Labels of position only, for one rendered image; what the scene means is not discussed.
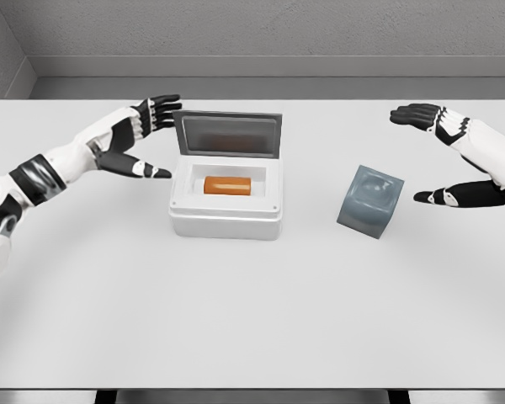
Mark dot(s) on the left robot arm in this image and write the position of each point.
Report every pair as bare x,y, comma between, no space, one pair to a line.
29,185

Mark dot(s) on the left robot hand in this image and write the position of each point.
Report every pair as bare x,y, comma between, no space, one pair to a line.
109,134

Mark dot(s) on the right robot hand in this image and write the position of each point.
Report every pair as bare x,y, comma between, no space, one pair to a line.
467,139

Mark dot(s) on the grey-blue cube block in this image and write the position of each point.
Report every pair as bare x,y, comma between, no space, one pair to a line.
370,202

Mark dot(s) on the orange cylinder block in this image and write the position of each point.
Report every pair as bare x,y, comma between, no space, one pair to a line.
227,185

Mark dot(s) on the white box with hinged lid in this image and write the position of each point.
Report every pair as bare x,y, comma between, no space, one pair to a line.
227,198

